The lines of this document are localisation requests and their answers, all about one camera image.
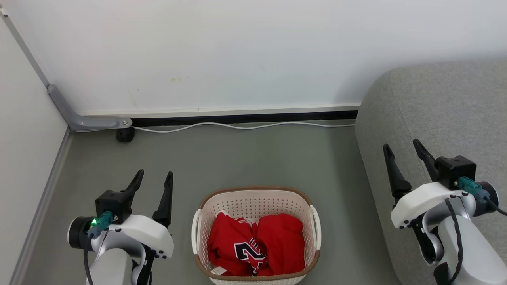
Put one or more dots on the teal left camera connector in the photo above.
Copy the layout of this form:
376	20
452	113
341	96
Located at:
101	223

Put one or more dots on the grey fabric sofa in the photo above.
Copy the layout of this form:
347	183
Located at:
447	111

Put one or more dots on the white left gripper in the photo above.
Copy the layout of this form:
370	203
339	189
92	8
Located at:
146	233

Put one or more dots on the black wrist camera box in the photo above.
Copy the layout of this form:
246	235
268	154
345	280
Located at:
114	204
455	170

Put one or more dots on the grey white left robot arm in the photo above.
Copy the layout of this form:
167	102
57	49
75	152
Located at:
113	263

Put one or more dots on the black caster wheel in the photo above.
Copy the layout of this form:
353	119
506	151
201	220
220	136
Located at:
125	135

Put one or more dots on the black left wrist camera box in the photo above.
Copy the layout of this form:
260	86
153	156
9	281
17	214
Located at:
114	204

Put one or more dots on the cream perforated laundry basket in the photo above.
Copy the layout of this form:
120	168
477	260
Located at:
253	202

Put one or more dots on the grey metal partition foot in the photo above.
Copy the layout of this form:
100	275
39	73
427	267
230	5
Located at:
83	122

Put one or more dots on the red basketball jersey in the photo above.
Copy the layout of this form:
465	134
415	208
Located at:
277	241

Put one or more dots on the teal camera connector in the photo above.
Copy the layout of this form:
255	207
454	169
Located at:
473	189
101	223

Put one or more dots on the black baseboard strip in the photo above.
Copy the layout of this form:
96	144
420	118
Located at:
245	118

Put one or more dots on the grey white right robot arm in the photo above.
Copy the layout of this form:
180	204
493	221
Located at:
471	245

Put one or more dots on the grey partition frame strip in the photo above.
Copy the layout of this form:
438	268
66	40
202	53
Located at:
23	45

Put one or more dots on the grey partition bottom rail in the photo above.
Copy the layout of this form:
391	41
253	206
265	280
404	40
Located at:
39	206

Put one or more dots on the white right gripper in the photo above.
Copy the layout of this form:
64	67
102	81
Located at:
424	200

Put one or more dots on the teal right camera connector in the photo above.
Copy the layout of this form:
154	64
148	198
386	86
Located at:
473	189

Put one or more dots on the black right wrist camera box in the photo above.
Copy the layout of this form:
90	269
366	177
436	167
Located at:
455	170

